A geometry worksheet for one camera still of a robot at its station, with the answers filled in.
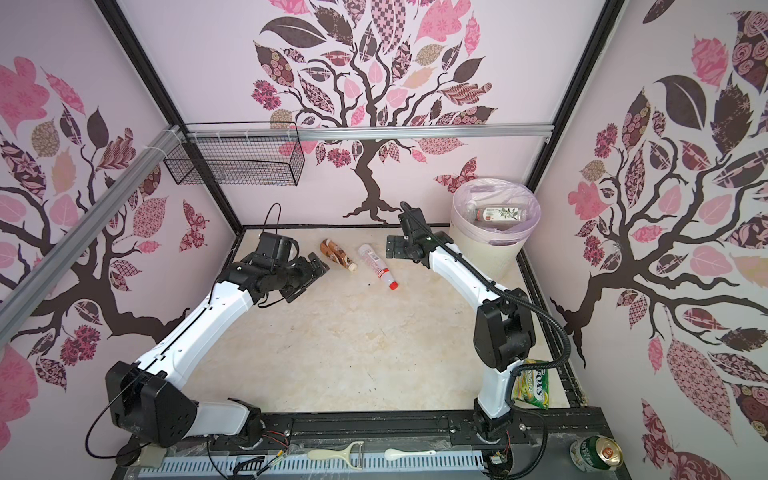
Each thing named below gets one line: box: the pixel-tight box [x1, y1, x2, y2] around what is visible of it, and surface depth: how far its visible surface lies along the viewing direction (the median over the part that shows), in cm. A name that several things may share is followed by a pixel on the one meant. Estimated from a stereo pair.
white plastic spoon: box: [384, 448, 437, 461], surface depth 72 cm
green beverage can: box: [569, 435, 624, 473], surface depth 64 cm
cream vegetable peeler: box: [307, 441, 365, 470], surface depth 72 cm
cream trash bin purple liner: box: [449, 177, 542, 282], surface depth 92 cm
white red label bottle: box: [474, 206, 528, 226], surface depth 92 cm
